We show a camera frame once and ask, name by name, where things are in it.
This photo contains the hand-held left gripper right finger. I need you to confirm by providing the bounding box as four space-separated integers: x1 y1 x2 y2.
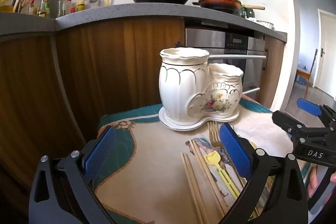
218 123 309 224

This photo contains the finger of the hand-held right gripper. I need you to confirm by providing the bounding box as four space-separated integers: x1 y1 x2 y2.
297 98 336 128
272 110 336 145

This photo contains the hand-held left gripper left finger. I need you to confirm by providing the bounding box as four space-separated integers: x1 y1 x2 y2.
29 126 117 224

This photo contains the yellow plastic utensil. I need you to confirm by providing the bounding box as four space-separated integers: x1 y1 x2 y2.
205 150 243 199

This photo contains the gold metal fork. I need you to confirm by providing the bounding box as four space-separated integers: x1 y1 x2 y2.
207 121 223 148

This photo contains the wooden chopstick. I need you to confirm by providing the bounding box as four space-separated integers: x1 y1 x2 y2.
189 141 224 216
181 153 202 224
192 140 229 211
184 153 208 224

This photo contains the white floral ceramic utensil holder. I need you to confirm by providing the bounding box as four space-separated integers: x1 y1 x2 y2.
158 47 244 122

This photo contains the person's right hand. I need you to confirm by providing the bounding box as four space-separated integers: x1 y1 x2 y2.
307 164 336 214

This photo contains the wooden chair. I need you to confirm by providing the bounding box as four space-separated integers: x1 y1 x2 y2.
297 48 319 98

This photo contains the narrow wooden cabinet door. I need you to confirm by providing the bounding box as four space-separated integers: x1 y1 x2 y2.
256 34 285 109

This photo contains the white door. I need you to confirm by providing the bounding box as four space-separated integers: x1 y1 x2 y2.
315 9 336 98

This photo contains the white ceramic holder tray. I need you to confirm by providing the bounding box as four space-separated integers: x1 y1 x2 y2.
158 106 240 132

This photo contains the printed teal and cream cloth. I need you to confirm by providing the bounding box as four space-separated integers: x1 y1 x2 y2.
94 98 326 224

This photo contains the wooden base cabinet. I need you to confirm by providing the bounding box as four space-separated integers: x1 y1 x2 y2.
0 17 185 224

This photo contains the white fluted dish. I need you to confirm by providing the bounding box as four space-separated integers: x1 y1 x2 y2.
256 21 275 29

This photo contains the stainless steel oven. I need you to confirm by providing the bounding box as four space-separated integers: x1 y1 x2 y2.
184 18 268 101

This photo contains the orange frying pan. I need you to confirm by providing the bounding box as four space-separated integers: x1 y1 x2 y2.
192 0 265 14

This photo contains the grey kitchen countertop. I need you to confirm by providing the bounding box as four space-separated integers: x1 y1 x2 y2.
0 2 288 42

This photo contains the yellow cooking oil bottle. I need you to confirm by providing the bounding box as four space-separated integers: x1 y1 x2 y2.
0 0 13 12

